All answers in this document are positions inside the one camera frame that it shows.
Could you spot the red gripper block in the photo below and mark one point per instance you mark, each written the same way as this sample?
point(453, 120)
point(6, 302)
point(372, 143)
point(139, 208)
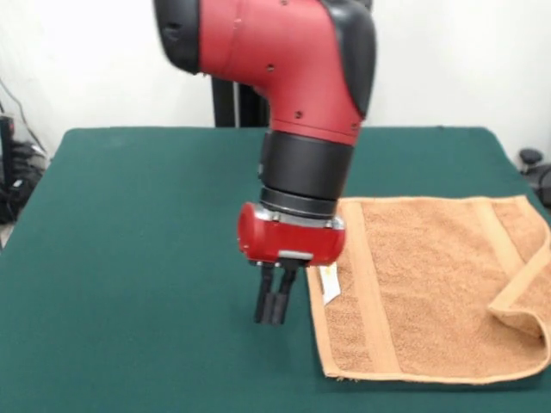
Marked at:
point(288, 243)

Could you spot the dark green table cloth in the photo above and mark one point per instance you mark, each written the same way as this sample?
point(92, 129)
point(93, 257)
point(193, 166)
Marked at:
point(107, 215)

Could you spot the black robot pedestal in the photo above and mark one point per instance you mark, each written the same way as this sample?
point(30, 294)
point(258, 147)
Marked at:
point(241, 103)

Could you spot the tan terry towel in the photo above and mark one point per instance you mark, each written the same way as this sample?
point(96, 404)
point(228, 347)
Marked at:
point(430, 292)

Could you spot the grey black office chair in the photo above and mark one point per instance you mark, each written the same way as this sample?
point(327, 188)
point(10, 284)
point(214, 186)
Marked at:
point(530, 157)

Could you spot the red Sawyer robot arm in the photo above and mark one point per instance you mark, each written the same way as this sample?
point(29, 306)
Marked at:
point(280, 64)

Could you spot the black equipment box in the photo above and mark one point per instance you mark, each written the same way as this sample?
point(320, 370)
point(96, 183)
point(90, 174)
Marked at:
point(8, 150)

